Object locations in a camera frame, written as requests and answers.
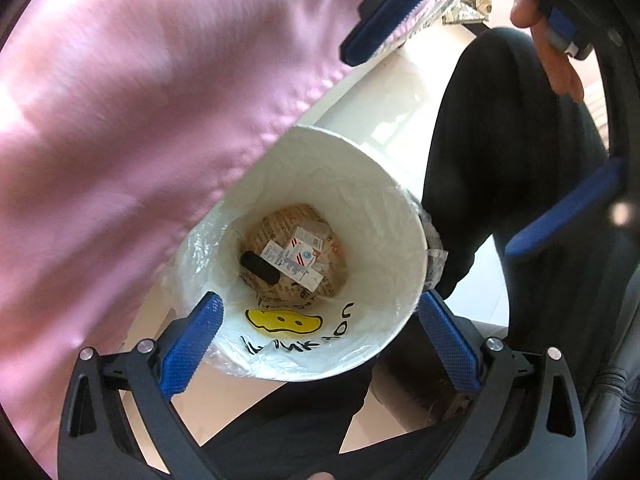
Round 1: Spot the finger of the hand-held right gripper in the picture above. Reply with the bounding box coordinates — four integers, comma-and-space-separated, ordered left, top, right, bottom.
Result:
504, 156, 640, 261
340, 0, 436, 67

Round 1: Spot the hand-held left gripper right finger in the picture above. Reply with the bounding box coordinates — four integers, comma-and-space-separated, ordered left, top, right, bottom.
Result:
417, 290, 588, 480

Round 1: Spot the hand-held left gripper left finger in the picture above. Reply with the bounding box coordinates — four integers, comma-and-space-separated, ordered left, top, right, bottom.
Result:
57, 291, 226, 480

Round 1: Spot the dark green object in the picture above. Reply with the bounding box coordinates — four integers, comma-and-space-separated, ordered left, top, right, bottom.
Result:
240, 252, 281, 286

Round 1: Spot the small white box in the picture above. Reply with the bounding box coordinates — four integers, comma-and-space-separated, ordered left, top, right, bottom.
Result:
291, 225, 333, 253

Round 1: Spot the white waste bin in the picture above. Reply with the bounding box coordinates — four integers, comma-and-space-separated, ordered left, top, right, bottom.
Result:
172, 125, 431, 383

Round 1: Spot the person's right hand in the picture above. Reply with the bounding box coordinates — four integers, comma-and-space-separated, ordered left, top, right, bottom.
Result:
510, 0, 586, 103

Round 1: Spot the floral bed skirt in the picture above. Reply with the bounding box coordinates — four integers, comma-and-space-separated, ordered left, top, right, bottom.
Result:
400, 0, 493, 51

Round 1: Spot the clear plastic bin liner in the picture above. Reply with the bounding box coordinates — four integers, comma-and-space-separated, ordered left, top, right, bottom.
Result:
162, 185, 446, 376

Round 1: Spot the printed brown paper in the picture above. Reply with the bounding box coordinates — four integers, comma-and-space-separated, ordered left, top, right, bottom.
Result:
240, 203, 348, 306

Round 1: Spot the pink floral blanket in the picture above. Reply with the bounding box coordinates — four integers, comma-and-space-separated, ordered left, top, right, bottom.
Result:
0, 0, 471, 461

